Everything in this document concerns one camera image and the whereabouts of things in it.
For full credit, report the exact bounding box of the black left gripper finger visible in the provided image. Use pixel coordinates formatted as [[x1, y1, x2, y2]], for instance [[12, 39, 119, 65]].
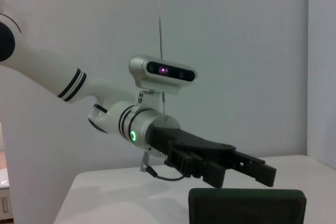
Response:
[[164, 142, 227, 189], [226, 150, 278, 188]]

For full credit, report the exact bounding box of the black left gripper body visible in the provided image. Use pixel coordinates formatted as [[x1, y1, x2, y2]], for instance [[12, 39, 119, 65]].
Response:
[[148, 125, 237, 158]]

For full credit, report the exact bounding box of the green glasses case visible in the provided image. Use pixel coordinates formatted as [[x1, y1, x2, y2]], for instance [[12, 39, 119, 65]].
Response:
[[188, 188, 307, 224]]

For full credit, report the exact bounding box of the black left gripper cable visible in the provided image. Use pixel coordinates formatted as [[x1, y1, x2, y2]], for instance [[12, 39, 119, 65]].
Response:
[[142, 153, 190, 182]]

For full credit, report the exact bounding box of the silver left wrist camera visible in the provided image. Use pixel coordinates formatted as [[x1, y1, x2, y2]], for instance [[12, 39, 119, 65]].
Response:
[[128, 55, 198, 95]]

